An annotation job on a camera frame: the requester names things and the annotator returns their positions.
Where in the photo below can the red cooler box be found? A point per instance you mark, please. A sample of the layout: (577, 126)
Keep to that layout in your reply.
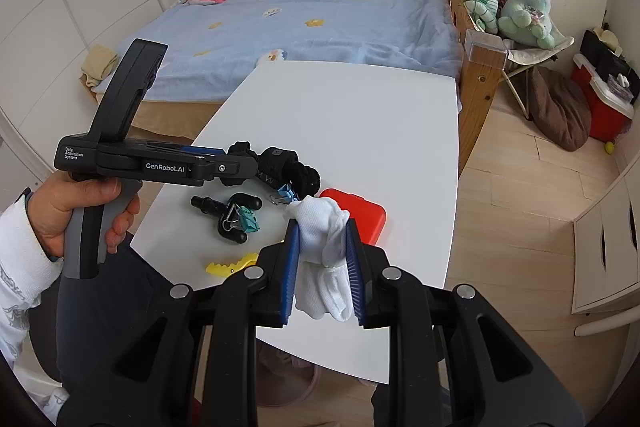
(602, 112)

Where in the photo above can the white table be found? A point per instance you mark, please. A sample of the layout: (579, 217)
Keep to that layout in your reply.
(340, 132)

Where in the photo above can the mint green plush toy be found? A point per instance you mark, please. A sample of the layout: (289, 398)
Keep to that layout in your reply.
(525, 12)

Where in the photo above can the white folding chair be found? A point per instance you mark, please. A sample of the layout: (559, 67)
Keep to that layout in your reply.
(520, 54)

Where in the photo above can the white sock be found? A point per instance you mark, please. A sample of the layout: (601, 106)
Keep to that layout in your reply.
(320, 227)

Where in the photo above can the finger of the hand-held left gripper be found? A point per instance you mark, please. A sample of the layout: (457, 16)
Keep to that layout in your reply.
(230, 169)
(200, 150)

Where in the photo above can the beige folded cloth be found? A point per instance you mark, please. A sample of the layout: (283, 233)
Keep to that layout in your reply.
(100, 64)

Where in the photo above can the wooden bed frame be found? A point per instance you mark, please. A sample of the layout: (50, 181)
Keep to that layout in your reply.
(480, 107)

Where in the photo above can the red plastic box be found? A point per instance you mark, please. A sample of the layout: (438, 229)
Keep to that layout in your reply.
(365, 212)

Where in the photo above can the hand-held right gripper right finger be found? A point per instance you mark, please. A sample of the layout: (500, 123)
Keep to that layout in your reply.
(354, 272)

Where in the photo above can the white drawer cabinet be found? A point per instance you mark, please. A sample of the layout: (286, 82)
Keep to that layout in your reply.
(610, 247)

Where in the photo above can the pink plastic basin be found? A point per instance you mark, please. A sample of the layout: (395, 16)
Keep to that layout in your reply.
(295, 387)

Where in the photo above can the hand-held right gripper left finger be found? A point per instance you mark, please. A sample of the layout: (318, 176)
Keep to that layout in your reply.
(292, 272)

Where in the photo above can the person's left forearm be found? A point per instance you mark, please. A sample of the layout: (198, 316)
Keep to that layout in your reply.
(25, 282)

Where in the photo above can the brown beanbag cushion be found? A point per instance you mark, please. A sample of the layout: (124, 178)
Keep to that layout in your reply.
(557, 107)

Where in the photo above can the yellow toothed clip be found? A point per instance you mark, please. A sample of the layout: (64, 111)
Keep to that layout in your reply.
(230, 267)

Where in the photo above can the bed with blue sheet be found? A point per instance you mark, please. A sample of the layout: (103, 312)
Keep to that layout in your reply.
(350, 22)

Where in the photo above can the clear plastic corner guard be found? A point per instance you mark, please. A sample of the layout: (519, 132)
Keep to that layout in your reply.
(482, 44)

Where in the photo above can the black bag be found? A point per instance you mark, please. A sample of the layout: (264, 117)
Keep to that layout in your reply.
(595, 52)

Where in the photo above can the green binder clip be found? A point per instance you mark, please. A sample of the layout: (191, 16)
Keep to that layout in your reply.
(246, 218)

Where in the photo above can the black sock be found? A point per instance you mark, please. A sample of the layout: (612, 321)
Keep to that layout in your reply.
(290, 167)

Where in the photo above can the blue binder clip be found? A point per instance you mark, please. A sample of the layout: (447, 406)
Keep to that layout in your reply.
(286, 195)

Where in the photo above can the person's left hand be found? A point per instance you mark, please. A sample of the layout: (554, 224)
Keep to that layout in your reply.
(75, 194)

